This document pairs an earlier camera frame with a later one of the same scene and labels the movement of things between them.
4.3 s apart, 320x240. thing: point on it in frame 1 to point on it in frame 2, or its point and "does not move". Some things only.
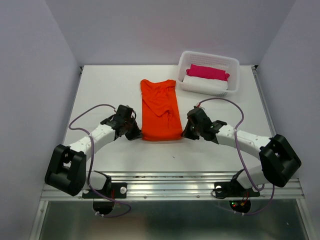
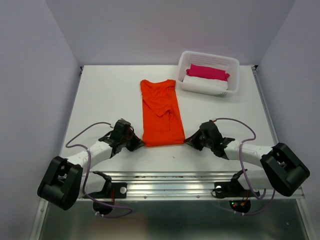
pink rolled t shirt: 207,72 does not move
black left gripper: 136,133 to 136,142
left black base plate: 118,190 does not move
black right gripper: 186,132 to 191,140
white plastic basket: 186,58 does not move
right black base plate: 233,189 does not move
